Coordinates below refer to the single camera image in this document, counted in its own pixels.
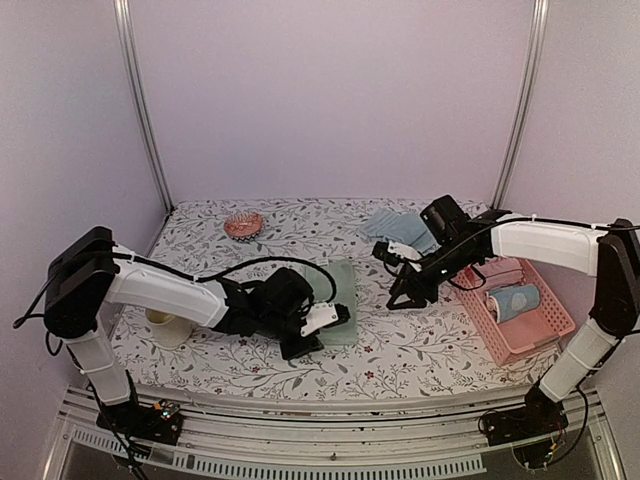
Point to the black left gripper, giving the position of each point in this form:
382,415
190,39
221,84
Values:
311,345

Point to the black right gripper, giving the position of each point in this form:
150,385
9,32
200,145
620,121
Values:
413,284

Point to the green panda towel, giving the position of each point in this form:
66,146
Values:
343,273

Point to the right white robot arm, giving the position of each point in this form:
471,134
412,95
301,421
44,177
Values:
593,266

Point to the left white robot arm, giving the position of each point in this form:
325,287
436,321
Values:
95,270

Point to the pink rolled towel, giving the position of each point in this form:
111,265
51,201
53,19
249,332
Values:
497,273

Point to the light blue rolled towel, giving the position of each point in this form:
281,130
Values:
405,228

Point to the blue rolled towel in basket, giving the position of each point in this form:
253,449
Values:
509,302

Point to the cream ceramic mug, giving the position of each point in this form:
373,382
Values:
169,331

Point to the pink plastic basket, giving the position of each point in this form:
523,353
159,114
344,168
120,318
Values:
528,333

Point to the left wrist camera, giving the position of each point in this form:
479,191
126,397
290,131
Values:
324,315

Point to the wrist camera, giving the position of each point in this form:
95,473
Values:
384,251
324,315

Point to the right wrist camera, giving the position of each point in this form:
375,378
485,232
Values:
384,251

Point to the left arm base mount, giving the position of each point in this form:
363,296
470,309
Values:
161,422

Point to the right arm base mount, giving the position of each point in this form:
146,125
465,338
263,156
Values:
537,417

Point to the aluminium front rail frame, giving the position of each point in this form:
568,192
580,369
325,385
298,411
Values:
228,437

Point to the right aluminium corner post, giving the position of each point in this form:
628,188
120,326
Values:
532,62

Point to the aluminium corner post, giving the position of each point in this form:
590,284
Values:
532,62
126,36

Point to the left aluminium corner post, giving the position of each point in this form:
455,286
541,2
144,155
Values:
126,36

